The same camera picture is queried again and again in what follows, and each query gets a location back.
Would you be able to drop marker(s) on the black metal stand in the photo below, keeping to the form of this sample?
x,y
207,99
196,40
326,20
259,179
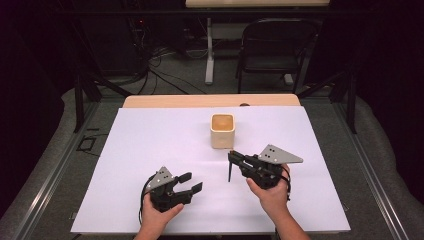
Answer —
x,y
350,100
79,100

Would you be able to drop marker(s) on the grey metal rail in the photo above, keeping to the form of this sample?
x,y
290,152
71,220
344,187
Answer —
x,y
53,176
370,173

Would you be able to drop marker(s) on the beige square cup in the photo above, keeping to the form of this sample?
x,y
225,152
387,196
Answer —
x,y
222,136

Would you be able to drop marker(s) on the white table leg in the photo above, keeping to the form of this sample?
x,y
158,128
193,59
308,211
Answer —
x,y
209,53

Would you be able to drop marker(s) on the dark pencil with orange end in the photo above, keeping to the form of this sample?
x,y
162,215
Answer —
x,y
230,173

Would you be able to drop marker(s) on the black folding chair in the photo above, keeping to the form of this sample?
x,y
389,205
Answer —
x,y
276,63

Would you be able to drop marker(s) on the dark equipment cabinet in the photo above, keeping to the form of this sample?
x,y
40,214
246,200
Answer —
x,y
110,43

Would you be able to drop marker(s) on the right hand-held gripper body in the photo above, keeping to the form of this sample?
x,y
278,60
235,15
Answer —
x,y
266,166

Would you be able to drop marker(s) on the black horizontal bar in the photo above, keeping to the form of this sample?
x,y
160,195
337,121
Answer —
x,y
166,11

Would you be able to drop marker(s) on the person's left hand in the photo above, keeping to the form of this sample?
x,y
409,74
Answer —
x,y
156,218

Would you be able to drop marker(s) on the person's right hand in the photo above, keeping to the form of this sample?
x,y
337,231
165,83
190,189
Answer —
x,y
271,196

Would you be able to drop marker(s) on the white sheet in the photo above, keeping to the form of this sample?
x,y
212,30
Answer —
x,y
150,143

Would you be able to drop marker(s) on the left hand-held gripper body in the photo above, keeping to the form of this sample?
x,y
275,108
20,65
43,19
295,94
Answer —
x,y
165,193

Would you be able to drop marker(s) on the light wooden table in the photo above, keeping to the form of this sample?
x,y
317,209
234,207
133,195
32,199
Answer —
x,y
200,100

